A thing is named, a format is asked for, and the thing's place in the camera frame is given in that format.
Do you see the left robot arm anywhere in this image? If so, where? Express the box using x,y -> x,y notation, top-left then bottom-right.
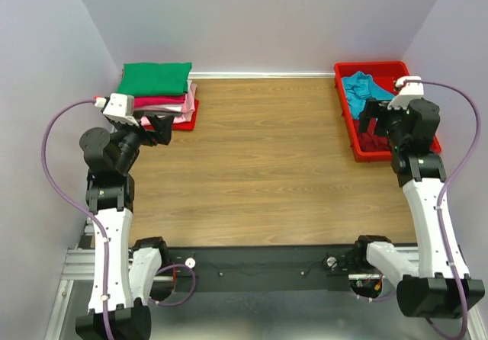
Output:
75,117 -> 173,339

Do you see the green t-shirt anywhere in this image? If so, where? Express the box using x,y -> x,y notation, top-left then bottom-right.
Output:
117,63 -> 192,97

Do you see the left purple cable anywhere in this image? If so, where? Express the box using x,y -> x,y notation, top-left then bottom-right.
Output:
40,99 -> 198,340

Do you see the blue t-shirt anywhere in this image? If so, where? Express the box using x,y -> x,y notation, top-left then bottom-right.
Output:
341,72 -> 394,120

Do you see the magenta folded t-shirt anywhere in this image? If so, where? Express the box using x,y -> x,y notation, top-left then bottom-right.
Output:
134,94 -> 186,108

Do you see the red plastic bin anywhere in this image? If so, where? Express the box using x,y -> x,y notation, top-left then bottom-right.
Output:
333,60 -> 443,163

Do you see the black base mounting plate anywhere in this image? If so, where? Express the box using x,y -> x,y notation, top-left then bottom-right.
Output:
140,243 -> 407,294

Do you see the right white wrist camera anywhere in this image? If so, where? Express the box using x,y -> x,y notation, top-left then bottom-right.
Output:
387,75 -> 424,111

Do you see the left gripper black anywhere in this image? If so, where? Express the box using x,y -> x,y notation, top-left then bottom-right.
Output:
114,108 -> 175,172

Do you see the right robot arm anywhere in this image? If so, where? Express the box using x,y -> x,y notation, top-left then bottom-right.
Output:
350,98 -> 485,319

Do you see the red folded t-shirt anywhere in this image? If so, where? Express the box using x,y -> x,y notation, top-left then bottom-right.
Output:
144,98 -> 201,132

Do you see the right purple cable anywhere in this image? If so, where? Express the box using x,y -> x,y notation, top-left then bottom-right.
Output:
354,80 -> 480,337

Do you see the light pink folded t-shirt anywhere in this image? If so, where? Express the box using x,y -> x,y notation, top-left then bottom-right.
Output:
139,82 -> 197,124

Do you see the dark red t-shirt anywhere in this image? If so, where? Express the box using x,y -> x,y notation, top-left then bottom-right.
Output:
352,119 -> 390,152

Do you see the purple cable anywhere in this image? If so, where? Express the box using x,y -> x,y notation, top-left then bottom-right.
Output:
40,99 -> 198,340
354,80 -> 480,337

